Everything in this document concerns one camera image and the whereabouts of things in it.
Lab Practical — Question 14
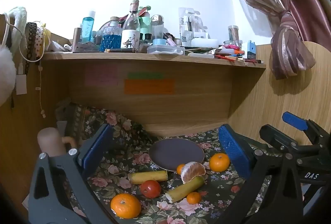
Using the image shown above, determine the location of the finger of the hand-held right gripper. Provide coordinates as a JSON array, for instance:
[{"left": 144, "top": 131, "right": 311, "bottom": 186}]
[
  {"left": 282, "top": 111, "right": 331, "bottom": 147},
  {"left": 260, "top": 124, "right": 324, "bottom": 160}
]

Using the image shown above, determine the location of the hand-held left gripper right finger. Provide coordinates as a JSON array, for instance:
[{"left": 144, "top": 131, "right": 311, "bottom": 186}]
[{"left": 218, "top": 124, "right": 304, "bottom": 224}]

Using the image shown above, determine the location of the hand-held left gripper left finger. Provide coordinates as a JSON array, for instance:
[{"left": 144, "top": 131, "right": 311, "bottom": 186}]
[{"left": 27, "top": 124, "right": 114, "bottom": 224}]

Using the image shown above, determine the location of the medium orange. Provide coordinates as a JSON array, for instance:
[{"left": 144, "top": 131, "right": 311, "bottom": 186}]
[{"left": 209, "top": 153, "right": 230, "bottom": 172}]

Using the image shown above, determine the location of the peeled mandarin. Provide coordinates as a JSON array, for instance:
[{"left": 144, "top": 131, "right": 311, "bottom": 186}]
[{"left": 180, "top": 161, "right": 206, "bottom": 184}]

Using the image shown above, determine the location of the dark round plate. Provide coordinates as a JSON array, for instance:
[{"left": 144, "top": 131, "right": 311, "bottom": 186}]
[{"left": 149, "top": 138, "right": 205, "bottom": 172}]

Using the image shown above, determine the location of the banana piece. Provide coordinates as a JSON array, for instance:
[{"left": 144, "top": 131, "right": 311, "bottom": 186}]
[
  {"left": 128, "top": 170, "right": 168, "bottom": 185},
  {"left": 166, "top": 176, "right": 205, "bottom": 204}
]

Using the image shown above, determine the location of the large orange with sticker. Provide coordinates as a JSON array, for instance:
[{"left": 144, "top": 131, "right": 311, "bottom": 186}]
[{"left": 111, "top": 193, "right": 142, "bottom": 219}]

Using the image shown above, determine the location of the red tomato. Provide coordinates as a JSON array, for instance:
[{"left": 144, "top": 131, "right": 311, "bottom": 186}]
[{"left": 140, "top": 180, "right": 161, "bottom": 199}]

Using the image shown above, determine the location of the floral cloth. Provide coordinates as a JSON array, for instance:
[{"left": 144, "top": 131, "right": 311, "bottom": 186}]
[{"left": 55, "top": 98, "right": 285, "bottom": 224}]

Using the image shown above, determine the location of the beige plastic cylinder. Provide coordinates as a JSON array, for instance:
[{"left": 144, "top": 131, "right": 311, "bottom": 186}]
[{"left": 37, "top": 127, "right": 77, "bottom": 157}]

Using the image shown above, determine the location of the wooden desk shelf unit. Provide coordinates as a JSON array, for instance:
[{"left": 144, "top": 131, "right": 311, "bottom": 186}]
[{"left": 0, "top": 13, "right": 267, "bottom": 214}]

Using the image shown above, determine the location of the pink sticky note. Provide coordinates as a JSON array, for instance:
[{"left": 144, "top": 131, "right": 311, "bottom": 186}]
[{"left": 85, "top": 65, "right": 118, "bottom": 86}]

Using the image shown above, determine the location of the orange sticky note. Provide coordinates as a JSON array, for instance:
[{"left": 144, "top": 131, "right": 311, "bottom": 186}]
[{"left": 124, "top": 79, "right": 175, "bottom": 95}]

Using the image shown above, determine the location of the small blue box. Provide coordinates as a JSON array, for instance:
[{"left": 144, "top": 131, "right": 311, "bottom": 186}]
[{"left": 246, "top": 40, "right": 256, "bottom": 59}]

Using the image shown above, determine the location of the green sticky note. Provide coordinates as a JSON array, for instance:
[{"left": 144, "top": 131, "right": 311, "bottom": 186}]
[{"left": 127, "top": 72, "right": 164, "bottom": 79}]

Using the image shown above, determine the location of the pile of pens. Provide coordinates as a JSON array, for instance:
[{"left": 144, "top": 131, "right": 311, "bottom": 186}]
[{"left": 207, "top": 45, "right": 264, "bottom": 64}]

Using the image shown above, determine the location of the white charger adapter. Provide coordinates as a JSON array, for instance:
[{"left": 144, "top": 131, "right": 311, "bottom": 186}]
[{"left": 16, "top": 74, "right": 27, "bottom": 95}]

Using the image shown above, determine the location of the glass jar of sticks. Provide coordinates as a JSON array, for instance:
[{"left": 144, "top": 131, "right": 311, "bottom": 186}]
[{"left": 228, "top": 25, "right": 241, "bottom": 43}]

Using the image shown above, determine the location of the textured glass bottle blue liquid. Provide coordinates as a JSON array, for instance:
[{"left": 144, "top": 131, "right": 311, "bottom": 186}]
[{"left": 101, "top": 22, "right": 123, "bottom": 52}]

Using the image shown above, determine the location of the white flat box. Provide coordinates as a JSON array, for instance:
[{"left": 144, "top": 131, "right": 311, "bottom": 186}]
[{"left": 191, "top": 38, "right": 219, "bottom": 48}]

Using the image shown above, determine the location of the pink striped curtain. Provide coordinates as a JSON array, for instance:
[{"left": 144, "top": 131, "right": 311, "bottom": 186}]
[{"left": 217, "top": 0, "right": 327, "bottom": 80}]

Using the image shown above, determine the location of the clear plastic box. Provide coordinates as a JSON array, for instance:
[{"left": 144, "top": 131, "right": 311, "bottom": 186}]
[{"left": 147, "top": 45, "right": 186, "bottom": 56}]

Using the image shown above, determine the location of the white fluffy ball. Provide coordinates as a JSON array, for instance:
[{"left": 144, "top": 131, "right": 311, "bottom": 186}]
[{"left": 0, "top": 44, "right": 16, "bottom": 105}]

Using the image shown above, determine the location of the tall blue liquid bottle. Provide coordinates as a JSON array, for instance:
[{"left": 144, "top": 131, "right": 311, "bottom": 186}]
[{"left": 82, "top": 11, "right": 96, "bottom": 43}]

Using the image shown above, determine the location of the polka dot headband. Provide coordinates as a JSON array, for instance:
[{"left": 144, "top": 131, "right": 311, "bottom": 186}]
[{"left": 35, "top": 27, "right": 46, "bottom": 59}]

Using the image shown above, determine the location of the clear labelled wine bottle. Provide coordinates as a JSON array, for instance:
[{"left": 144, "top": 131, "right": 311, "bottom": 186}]
[{"left": 121, "top": 0, "right": 141, "bottom": 49}]

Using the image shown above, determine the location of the black lace headband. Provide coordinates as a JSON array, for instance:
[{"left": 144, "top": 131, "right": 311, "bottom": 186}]
[{"left": 25, "top": 22, "right": 38, "bottom": 62}]

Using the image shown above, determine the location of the silver lidded jar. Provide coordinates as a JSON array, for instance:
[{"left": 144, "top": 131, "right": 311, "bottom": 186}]
[{"left": 151, "top": 14, "right": 164, "bottom": 39}]

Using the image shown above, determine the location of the green pump bottle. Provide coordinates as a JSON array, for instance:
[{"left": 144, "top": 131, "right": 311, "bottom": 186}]
[{"left": 138, "top": 5, "right": 152, "bottom": 33}]

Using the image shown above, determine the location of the white fluffy headband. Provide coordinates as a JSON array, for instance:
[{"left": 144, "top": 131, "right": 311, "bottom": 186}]
[{"left": 5, "top": 7, "right": 28, "bottom": 46}]

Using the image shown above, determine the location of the white cable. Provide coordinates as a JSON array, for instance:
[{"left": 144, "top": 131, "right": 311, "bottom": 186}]
[{"left": 35, "top": 58, "right": 46, "bottom": 118}]

